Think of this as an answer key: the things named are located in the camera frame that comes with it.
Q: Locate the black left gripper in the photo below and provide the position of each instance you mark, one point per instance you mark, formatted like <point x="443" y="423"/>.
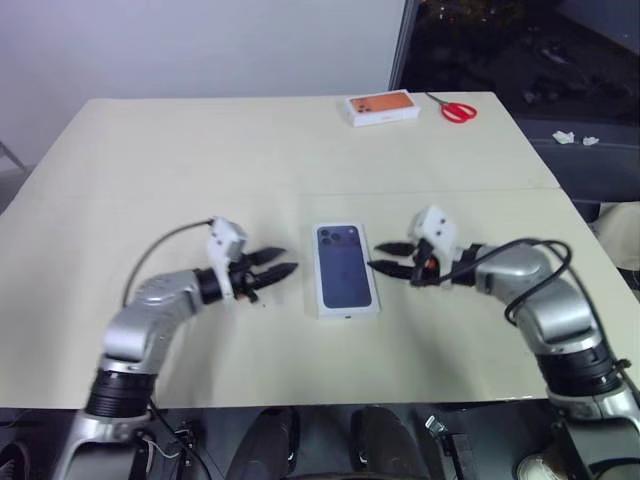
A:
<point x="242" y="282"/>

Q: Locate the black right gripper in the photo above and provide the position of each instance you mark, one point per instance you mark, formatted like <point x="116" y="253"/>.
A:
<point x="427" y="272"/>

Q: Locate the white phone box lid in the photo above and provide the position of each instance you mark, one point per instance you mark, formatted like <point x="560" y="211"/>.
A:
<point x="345" y="270"/>

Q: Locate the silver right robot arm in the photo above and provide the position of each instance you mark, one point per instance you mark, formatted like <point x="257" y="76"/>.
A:
<point x="550" y="310"/>

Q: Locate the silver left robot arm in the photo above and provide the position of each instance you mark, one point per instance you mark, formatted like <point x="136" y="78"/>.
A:
<point x="150" y="310"/>

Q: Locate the orange print phone box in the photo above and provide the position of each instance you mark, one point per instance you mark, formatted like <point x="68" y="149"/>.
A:
<point x="380" y="105"/>

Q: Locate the silver metal buckle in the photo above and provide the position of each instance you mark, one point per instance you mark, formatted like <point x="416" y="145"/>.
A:
<point x="435" y="425"/>

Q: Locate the dark rounded shape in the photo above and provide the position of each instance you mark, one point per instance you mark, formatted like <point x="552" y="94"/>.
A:
<point x="267" y="445"/>

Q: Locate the black plastic clip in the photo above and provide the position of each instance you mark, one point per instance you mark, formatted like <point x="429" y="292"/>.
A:
<point x="186" y="435"/>

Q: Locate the crumpled white paper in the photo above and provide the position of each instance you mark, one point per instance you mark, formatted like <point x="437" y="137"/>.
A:
<point x="591" y="140"/>
<point x="563" y="137"/>

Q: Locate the dark grey bench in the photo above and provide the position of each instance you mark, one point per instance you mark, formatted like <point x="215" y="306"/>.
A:
<point x="585" y="165"/>

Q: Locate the beige cushion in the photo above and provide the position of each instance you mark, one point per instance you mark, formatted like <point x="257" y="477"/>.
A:
<point x="622" y="240"/>

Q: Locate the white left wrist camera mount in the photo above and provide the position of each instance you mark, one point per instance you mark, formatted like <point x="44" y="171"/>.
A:
<point x="225" y="237"/>

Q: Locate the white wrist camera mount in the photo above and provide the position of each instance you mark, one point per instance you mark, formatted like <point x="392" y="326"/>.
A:
<point x="225" y="237"/>
<point x="440" y="227"/>

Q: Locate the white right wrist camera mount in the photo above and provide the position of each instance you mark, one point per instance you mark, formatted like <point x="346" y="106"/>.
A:
<point x="440" y="227"/>

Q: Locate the grey door frame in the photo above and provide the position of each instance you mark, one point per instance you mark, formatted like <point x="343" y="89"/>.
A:
<point x="402" y="45"/>

